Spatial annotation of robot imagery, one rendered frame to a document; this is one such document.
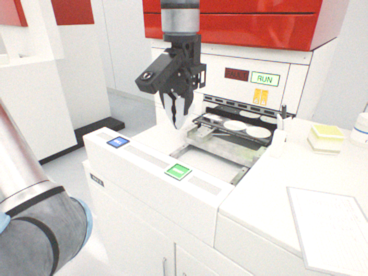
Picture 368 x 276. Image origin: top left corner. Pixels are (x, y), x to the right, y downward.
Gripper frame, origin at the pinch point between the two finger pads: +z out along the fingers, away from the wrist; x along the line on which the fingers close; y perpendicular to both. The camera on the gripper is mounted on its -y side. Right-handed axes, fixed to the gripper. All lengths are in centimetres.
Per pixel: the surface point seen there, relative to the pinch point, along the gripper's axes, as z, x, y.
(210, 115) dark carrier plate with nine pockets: 21, 21, 52
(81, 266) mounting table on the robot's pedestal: 28.7, 7.0, -26.9
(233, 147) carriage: 22.6, -1.1, 34.2
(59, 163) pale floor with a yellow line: 111, 182, 33
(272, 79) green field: 0, -4, 58
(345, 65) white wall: 17, -19, 207
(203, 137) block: 20.1, 10.3, 29.7
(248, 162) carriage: 23.3, -9.6, 29.4
